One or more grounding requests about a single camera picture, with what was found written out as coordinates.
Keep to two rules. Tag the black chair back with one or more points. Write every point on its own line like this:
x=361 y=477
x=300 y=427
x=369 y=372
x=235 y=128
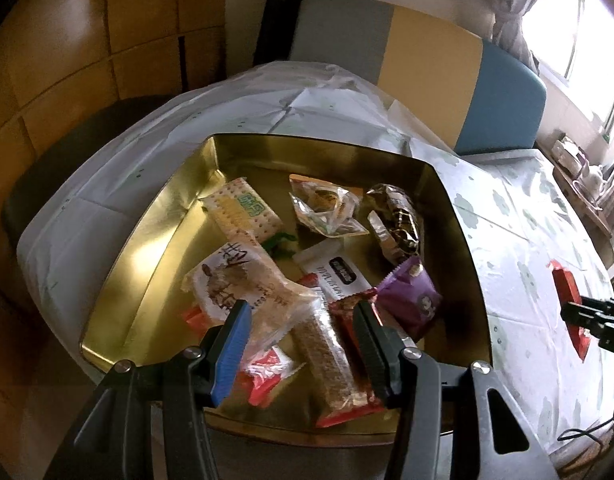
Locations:
x=276 y=31

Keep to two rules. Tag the white sachet with black label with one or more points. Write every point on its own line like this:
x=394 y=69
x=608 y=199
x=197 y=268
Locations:
x=337 y=275

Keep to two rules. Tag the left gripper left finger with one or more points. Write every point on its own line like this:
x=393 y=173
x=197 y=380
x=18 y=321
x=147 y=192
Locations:
x=110 y=438

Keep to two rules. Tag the white teapot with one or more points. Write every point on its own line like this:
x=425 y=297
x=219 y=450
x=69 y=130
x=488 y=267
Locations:
x=590 y=182

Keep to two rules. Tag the window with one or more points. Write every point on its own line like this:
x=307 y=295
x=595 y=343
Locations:
x=573 y=41

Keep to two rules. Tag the purple snack packet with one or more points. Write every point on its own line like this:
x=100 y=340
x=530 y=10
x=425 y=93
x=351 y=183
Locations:
x=410 y=296

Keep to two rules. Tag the black and gold snack packet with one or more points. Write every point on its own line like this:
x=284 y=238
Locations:
x=396 y=225

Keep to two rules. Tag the red white round-logo packet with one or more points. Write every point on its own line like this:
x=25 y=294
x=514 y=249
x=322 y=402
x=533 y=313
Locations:
x=261 y=378

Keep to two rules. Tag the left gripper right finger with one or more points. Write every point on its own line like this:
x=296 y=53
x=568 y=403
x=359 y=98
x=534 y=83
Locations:
x=491 y=437

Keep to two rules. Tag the large red snack packet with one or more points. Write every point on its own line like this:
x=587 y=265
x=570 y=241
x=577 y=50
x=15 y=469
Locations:
x=569 y=295

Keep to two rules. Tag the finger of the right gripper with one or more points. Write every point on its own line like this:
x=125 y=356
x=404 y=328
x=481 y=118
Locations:
x=592 y=314

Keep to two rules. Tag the beige pastry packet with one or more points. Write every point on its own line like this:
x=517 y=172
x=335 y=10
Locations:
x=242 y=270

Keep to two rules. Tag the wooden side table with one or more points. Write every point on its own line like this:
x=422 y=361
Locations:
x=576 y=198

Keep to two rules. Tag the green yellow cracker pack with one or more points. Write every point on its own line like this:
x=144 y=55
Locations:
x=236 y=207

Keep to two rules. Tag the grey yellow blue sofa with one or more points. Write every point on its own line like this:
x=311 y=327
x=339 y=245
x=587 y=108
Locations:
x=473 y=95

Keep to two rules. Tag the clear orange snack packet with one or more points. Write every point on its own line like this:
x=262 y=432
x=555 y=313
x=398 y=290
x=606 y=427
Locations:
x=326 y=208

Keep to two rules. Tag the light blue patterned tablecloth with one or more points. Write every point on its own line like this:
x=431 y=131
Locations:
x=516 y=220

